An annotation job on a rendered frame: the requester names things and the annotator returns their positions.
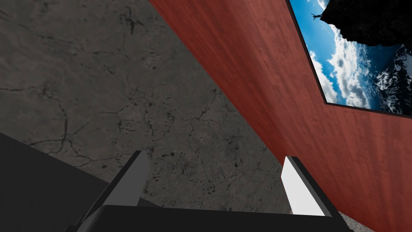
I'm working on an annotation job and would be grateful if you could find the framed sky and mountain picture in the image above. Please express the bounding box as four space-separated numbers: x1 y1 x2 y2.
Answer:
286 0 412 117

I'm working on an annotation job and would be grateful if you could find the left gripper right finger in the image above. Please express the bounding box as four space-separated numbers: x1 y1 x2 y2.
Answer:
280 156 334 217

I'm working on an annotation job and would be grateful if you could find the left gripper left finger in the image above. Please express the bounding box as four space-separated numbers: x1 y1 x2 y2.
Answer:
93 149 150 214

